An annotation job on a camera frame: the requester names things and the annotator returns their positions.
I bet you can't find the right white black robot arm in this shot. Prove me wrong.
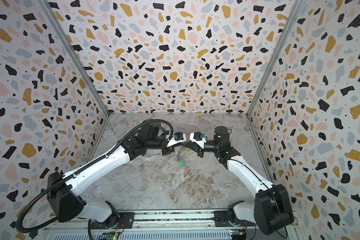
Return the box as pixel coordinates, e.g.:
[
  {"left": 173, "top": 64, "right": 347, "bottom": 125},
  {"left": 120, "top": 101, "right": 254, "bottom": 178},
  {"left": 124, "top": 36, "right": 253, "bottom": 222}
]
[{"left": 183, "top": 126, "right": 295, "bottom": 235}]

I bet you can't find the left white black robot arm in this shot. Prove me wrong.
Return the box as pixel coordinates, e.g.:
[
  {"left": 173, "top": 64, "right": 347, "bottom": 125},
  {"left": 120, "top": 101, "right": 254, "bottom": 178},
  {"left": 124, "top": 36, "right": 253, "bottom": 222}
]
[{"left": 47, "top": 120, "right": 187, "bottom": 227}]

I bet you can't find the left green circuit board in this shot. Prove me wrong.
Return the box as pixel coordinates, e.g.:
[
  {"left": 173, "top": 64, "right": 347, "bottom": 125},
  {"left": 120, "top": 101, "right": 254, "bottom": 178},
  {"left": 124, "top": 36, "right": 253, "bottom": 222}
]
[{"left": 106, "top": 232, "right": 122, "bottom": 240}]

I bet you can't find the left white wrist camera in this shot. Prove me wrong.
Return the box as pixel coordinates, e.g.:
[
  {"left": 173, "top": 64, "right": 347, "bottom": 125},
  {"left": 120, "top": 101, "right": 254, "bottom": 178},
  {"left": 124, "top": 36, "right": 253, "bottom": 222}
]
[{"left": 167, "top": 132, "right": 187, "bottom": 147}]

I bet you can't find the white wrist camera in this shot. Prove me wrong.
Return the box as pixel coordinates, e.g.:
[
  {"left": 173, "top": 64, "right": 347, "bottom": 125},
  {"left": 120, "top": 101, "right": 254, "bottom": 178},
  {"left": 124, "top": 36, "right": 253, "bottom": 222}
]
[
  {"left": 190, "top": 132, "right": 207, "bottom": 149},
  {"left": 167, "top": 132, "right": 187, "bottom": 147}
]

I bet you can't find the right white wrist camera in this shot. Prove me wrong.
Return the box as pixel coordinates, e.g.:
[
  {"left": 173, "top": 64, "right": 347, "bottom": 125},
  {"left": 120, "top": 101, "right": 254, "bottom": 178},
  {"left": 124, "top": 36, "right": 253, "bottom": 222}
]
[{"left": 190, "top": 132, "right": 207, "bottom": 149}]

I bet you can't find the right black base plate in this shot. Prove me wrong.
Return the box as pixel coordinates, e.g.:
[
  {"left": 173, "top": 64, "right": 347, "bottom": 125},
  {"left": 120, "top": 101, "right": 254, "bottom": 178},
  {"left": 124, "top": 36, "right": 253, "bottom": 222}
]
[{"left": 212, "top": 210, "right": 255, "bottom": 228}]

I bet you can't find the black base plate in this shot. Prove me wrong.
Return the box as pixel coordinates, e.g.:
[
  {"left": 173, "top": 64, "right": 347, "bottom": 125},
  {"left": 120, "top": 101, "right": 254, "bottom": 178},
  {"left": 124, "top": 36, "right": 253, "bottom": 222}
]
[
  {"left": 91, "top": 212, "right": 135, "bottom": 230},
  {"left": 212, "top": 210, "right": 255, "bottom": 228}
]

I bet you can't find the aluminium mounting rail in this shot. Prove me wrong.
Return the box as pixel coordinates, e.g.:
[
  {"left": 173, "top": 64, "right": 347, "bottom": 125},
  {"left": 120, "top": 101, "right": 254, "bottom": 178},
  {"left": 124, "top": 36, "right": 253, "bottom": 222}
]
[{"left": 42, "top": 209, "right": 303, "bottom": 240}]

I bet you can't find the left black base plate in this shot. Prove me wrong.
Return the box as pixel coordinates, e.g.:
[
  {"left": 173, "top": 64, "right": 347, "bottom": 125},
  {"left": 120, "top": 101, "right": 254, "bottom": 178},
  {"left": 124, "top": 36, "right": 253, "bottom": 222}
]
[{"left": 91, "top": 212, "right": 135, "bottom": 230}]

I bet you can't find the white slotted cable duct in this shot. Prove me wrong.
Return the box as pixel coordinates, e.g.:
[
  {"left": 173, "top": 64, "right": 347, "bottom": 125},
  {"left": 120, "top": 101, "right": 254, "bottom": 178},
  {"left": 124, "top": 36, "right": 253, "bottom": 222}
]
[{"left": 47, "top": 230, "right": 232, "bottom": 240}]

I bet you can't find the right circuit board with wires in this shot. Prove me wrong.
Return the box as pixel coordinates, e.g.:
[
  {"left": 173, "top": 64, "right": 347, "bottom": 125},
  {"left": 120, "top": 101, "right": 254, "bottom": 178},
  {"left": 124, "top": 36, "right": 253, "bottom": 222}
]
[{"left": 231, "top": 229, "right": 247, "bottom": 240}]

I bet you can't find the black corrugated cable conduit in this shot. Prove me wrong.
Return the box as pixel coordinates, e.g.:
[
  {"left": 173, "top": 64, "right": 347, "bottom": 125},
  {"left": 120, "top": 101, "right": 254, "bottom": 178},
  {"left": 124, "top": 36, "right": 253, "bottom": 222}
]
[{"left": 15, "top": 119, "right": 174, "bottom": 234}]

